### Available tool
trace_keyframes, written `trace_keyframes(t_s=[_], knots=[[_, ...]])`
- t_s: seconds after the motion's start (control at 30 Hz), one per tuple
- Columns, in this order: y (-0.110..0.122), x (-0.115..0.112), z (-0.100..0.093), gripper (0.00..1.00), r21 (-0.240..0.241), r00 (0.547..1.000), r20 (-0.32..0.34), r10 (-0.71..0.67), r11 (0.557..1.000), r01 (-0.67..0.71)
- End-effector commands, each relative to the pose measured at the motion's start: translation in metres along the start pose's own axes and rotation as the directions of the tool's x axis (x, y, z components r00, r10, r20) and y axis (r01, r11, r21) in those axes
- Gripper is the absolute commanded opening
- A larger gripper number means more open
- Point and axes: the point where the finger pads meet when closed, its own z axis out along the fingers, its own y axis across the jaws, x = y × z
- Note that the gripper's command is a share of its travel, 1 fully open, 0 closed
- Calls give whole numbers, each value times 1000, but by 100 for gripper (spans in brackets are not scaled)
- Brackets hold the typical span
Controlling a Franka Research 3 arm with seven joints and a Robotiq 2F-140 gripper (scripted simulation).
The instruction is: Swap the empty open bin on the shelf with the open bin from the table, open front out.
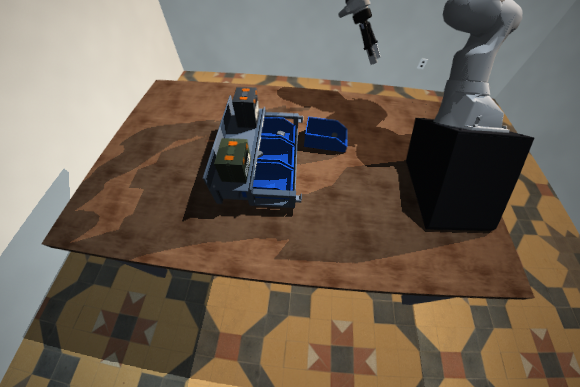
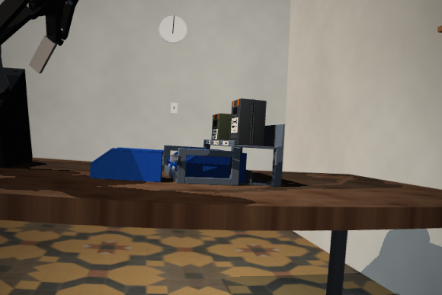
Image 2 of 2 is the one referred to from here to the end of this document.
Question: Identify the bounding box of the grey metal shelf rack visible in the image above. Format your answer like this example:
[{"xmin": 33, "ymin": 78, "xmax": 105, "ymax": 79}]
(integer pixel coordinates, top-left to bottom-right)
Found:
[{"xmin": 163, "ymin": 124, "xmax": 285, "ymax": 187}]

